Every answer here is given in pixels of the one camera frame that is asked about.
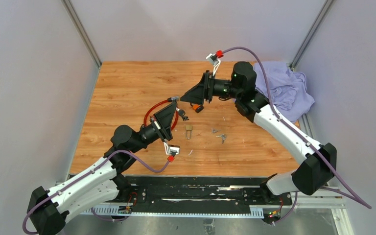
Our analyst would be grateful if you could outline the small silver key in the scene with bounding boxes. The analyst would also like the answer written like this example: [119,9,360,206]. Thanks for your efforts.
[211,128,220,134]

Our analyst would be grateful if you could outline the brass padlock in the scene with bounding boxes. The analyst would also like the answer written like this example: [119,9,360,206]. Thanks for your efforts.
[185,124,193,140]

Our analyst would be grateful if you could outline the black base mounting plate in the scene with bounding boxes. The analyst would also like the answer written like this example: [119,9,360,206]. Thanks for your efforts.
[111,176,277,204]

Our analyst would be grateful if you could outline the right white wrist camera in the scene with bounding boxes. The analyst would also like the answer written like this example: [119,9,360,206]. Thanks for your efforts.
[206,53,221,76]

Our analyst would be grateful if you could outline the silver key pair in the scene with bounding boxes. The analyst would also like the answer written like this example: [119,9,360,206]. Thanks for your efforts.
[216,134,227,144]

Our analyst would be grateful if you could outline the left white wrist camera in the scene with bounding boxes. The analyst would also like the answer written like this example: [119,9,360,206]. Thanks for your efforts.
[164,141,180,156]

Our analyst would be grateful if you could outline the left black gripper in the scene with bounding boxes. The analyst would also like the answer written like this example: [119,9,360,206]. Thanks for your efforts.
[130,102,176,154]

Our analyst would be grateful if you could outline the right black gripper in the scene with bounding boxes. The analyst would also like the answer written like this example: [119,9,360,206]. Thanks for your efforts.
[180,71,241,106]

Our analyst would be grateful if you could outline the black head key bunch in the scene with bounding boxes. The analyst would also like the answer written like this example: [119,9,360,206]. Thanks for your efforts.
[177,109,189,121]

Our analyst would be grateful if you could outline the orange black padlock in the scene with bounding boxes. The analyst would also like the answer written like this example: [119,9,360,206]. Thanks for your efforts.
[190,103,204,113]

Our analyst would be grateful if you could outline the lavender crumpled cloth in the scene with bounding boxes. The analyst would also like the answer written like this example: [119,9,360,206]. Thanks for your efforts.
[262,61,315,123]

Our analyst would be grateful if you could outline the aluminium frame rail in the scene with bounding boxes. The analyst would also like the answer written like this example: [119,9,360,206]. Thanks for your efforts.
[83,186,345,219]

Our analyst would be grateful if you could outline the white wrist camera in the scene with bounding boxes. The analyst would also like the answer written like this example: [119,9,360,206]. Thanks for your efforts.
[206,53,221,76]
[164,141,180,156]

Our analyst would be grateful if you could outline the red cable lock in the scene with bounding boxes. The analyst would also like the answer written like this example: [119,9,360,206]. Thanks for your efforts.
[143,96,179,130]

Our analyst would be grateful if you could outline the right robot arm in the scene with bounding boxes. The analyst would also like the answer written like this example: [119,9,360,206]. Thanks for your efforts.
[180,61,337,204]

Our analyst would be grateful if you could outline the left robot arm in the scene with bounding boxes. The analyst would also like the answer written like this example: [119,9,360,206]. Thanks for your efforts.
[22,101,180,235]

